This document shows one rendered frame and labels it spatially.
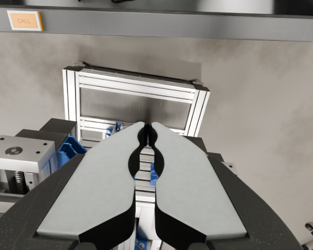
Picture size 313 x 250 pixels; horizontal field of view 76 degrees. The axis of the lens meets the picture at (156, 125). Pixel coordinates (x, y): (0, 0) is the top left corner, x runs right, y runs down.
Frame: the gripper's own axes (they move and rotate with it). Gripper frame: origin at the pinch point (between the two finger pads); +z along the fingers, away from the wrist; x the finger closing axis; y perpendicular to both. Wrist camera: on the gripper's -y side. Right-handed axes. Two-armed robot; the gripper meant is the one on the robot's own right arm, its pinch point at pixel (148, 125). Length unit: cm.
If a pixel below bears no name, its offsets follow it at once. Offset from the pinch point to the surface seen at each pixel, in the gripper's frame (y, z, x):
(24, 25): -4.3, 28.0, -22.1
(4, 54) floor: 18, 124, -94
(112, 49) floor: 12, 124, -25
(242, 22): -5.9, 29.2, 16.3
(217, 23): -5.7, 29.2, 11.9
